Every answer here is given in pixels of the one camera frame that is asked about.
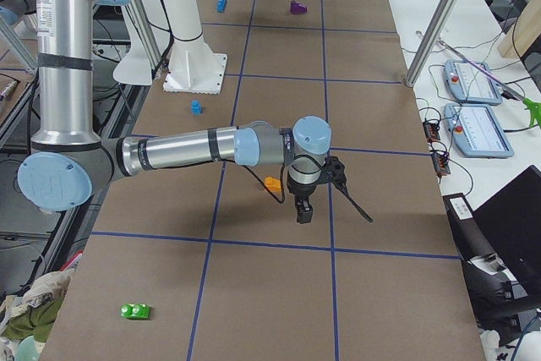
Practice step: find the black laptop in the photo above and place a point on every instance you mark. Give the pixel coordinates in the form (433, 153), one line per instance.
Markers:
(510, 220)

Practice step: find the upper teach pendant tablet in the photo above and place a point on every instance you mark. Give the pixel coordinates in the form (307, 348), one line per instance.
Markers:
(467, 84)

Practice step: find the green studded block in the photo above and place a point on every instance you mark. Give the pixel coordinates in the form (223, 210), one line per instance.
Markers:
(135, 311)

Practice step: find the teach pendant tablet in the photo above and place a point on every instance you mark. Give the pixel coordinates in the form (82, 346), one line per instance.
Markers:
(476, 132)
(467, 84)

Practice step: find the purple trapezoid block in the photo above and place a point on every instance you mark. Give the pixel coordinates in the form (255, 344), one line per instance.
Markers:
(297, 8)

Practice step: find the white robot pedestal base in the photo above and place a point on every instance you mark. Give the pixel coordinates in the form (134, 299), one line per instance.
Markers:
(193, 66)

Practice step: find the black gripper first arm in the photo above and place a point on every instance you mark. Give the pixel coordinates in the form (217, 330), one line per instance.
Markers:
(300, 192)

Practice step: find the green handled reacher grabber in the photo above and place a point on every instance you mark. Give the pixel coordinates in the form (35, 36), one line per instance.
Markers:
(532, 106)

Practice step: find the aluminium frame post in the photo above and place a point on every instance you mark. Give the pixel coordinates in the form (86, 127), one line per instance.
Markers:
(436, 25)

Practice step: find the small blue block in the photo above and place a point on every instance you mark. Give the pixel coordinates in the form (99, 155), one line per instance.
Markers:
(196, 107)

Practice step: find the lower teach pendant tablet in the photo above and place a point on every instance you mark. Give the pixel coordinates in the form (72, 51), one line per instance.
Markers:
(476, 132)

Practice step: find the long blue studded block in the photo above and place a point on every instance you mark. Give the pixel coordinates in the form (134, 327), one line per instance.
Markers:
(221, 6)

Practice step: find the orange trapezoid block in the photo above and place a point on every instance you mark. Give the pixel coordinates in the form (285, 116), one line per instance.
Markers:
(273, 184)

